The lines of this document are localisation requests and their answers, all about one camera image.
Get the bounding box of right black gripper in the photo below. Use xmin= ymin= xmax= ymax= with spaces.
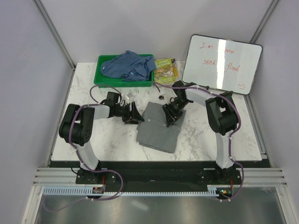
xmin=162 ymin=98 xmax=190 ymax=127

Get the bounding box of grey long sleeve shirt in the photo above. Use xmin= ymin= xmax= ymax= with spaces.
xmin=136 ymin=102 xmax=186 ymax=154

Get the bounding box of blue checked shirt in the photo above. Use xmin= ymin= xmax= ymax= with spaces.
xmin=100 ymin=50 xmax=156 ymax=82

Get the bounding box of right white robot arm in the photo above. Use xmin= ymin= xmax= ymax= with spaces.
xmin=162 ymin=81 xmax=241 ymax=184

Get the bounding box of white dry-erase board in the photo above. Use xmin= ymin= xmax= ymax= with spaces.
xmin=182 ymin=35 xmax=263 ymax=95

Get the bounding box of yellow book underneath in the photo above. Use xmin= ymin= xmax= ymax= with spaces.
xmin=171 ymin=58 xmax=179 ymax=81

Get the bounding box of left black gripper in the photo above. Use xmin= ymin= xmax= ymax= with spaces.
xmin=114 ymin=102 xmax=144 ymax=125

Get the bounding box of white slotted cable duct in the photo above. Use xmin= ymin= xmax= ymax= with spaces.
xmin=43 ymin=184 xmax=243 ymax=196

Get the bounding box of green plastic bin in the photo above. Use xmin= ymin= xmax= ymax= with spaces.
xmin=93 ymin=55 xmax=154 ymax=88

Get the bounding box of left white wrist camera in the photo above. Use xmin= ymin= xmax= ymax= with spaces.
xmin=125 ymin=92 xmax=134 ymax=101

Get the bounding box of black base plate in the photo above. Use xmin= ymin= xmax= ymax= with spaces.
xmin=49 ymin=160 xmax=272 ymax=194

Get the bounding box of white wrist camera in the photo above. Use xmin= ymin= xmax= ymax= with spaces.
xmin=158 ymin=94 xmax=167 ymax=102
xmin=125 ymin=92 xmax=134 ymax=101

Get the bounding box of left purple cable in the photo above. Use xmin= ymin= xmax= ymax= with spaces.
xmin=70 ymin=84 xmax=124 ymax=213

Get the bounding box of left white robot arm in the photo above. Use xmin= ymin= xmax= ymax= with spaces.
xmin=59 ymin=91 xmax=144 ymax=183

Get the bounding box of green paperback book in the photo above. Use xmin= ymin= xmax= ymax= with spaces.
xmin=154 ymin=58 xmax=176 ymax=85

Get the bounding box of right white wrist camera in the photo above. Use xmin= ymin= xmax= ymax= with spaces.
xmin=158 ymin=94 xmax=167 ymax=102

